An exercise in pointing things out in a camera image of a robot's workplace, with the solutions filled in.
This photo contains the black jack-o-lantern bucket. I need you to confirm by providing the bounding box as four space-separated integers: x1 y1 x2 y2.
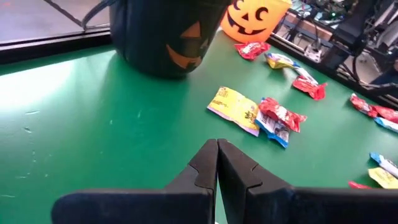
82 0 233 78

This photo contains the white metal bracket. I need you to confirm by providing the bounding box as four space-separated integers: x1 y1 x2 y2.
303 42 326 63

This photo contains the orange jack-o-lantern bucket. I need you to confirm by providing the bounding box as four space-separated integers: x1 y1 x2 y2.
220 0 293 44

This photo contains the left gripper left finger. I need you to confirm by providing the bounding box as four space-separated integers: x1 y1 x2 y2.
51 139 219 224

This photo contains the yellow candy packet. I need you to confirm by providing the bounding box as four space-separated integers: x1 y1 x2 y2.
368 167 398 190
264 53 299 70
206 86 261 138

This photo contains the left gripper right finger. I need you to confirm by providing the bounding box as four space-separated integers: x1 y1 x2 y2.
218 139 398 224

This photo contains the white blue Hershey's bar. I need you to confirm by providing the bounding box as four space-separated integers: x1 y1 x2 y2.
264 52 292 62
374 116 398 134
254 110 290 149
369 151 398 179
292 63 320 85

